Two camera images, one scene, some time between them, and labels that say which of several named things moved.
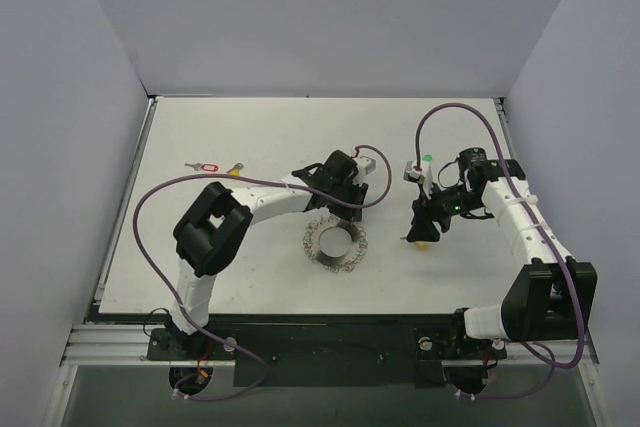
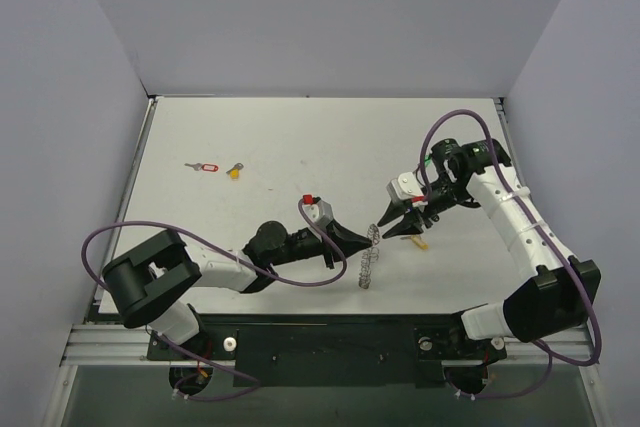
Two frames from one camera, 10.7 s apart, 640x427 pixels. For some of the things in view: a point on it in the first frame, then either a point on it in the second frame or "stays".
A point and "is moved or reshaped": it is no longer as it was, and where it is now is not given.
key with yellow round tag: [235, 170] stays
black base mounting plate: [349, 354] stays
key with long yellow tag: [421, 245] stays
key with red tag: [204, 166] stays
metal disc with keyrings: [340, 264] is moved or reshaped
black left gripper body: [347, 200] to [328, 244]
